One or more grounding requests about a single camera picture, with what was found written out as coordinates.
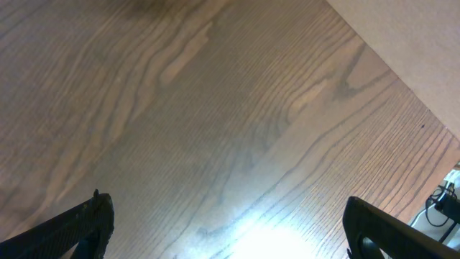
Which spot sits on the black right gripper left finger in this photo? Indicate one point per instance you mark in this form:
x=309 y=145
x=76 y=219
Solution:
x=86 y=229

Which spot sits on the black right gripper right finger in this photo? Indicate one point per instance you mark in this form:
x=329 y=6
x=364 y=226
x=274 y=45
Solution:
x=372 y=233

